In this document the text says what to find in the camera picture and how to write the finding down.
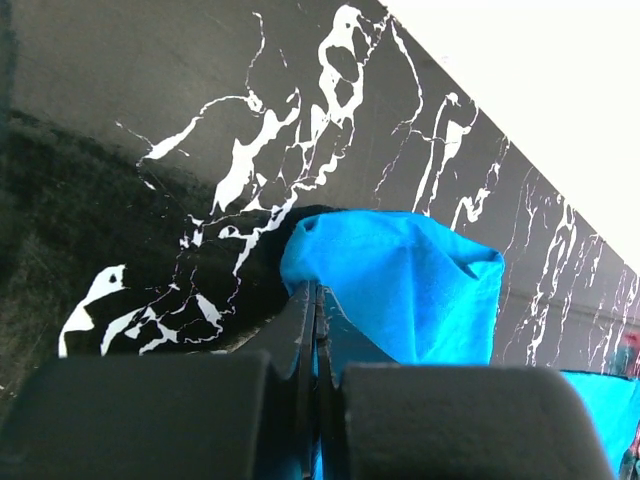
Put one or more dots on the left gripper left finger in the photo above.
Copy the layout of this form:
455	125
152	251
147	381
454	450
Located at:
247	414

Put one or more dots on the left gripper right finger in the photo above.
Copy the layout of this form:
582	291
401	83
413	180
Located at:
383	420

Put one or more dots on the blue t shirt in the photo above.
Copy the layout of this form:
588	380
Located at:
421	292

